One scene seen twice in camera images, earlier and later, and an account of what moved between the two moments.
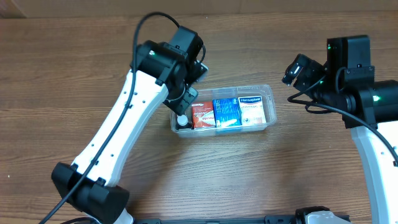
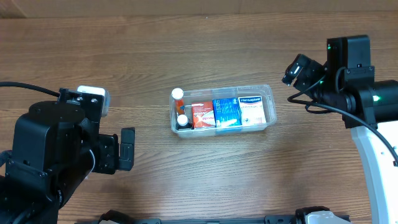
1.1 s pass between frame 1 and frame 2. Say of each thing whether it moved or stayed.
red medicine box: stayed
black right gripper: stayed
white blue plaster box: stayed
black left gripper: moved
